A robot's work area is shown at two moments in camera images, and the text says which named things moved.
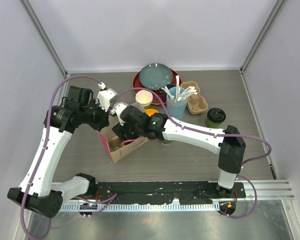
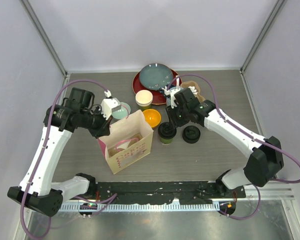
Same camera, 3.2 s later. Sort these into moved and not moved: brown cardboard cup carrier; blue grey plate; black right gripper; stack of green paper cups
Moved: black right gripper; brown cardboard cup carrier
Not moved: blue grey plate; stack of green paper cups
